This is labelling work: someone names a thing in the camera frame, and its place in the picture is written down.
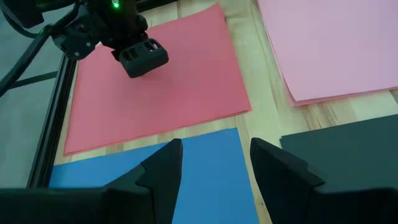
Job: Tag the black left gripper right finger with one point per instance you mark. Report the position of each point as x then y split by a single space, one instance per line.
280 186

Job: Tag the black table frame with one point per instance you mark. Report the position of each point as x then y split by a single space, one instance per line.
53 124

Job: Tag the black paper sheet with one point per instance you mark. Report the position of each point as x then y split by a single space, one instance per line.
357 149

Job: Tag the pink paper sheet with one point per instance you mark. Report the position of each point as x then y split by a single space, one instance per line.
335 46
311 101

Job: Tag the red paper sheet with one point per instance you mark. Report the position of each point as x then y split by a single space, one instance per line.
171 99

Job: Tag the blue paper sheet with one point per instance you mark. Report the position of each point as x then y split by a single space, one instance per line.
211 174

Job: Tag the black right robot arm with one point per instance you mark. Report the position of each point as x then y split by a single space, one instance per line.
102 7

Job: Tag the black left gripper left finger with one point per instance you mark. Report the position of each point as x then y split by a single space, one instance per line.
155 193

